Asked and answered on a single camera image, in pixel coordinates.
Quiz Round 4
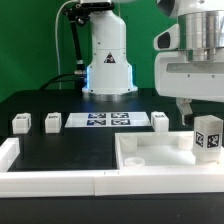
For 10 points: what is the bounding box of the black camera on mount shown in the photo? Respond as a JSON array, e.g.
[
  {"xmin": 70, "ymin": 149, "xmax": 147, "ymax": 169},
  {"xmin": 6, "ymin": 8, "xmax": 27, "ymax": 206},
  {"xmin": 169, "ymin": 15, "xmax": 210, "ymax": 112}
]
[{"xmin": 80, "ymin": 0, "xmax": 113, "ymax": 10}]

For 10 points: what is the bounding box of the white marker tag sheet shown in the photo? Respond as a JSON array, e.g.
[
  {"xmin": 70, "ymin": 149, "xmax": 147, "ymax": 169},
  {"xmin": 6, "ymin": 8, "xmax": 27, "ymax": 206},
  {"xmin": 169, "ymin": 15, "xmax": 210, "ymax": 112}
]
[{"xmin": 65, "ymin": 112, "xmax": 151, "ymax": 128}]

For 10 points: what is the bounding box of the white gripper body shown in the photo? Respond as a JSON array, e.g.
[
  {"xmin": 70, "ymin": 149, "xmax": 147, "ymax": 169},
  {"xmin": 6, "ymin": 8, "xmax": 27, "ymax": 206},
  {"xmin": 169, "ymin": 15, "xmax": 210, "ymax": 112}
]
[{"xmin": 154, "ymin": 24, "xmax": 224, "ymax": 102}]

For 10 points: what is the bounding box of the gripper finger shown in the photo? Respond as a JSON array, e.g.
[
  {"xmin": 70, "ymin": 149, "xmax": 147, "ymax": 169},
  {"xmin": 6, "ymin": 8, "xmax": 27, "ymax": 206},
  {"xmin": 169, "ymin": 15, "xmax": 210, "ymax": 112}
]
[{"xmin": 176, "ymin": 98, "xmax": 192, "ymax": 125}]

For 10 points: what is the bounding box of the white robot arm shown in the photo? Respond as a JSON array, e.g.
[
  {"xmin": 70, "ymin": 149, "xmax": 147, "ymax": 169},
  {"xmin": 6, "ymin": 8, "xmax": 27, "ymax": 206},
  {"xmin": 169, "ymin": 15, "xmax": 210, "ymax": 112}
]
[{"xmin": 81, "ymin": 0, "xmax": 224, "ymax": 117}]

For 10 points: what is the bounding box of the white square tabletop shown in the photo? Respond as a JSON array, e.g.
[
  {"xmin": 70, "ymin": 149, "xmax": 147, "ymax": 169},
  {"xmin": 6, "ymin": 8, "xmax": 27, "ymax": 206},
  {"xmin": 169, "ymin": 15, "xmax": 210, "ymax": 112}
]
[{"xmin": 115, "ymin": 131, "xmax": 224, "ymax": 172}]

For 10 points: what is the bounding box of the white U-shaped obstacle fence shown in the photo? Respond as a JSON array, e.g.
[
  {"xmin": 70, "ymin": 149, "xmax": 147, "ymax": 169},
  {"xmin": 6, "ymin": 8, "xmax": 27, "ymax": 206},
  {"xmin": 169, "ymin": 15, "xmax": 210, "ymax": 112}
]
[{"xmin": 0, "ymin": 138, "xmax": 224, "ymax": 198}]

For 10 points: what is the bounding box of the white cable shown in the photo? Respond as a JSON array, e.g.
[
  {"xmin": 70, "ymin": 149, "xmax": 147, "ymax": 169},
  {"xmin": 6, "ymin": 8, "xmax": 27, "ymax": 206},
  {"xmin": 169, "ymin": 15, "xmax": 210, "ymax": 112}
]
[{"xmin": 54, "ymin": 0, "xmax": 79, "ymax": 90}]

